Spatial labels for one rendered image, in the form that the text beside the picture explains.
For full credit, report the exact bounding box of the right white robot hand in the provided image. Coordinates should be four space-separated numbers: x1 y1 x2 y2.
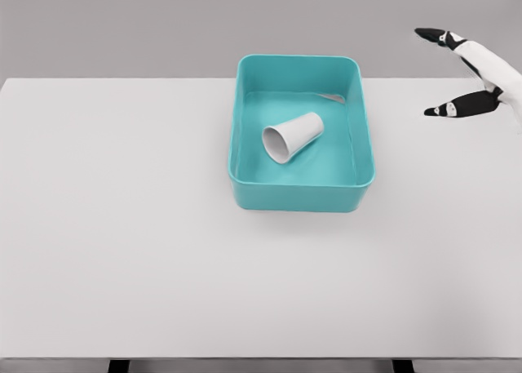
414 26 522 134

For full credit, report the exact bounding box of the white paper cup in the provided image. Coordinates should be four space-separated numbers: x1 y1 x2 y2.
261 111 325 165

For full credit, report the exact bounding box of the teal plastic basket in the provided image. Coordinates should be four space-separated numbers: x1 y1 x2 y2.
227 53 376 213

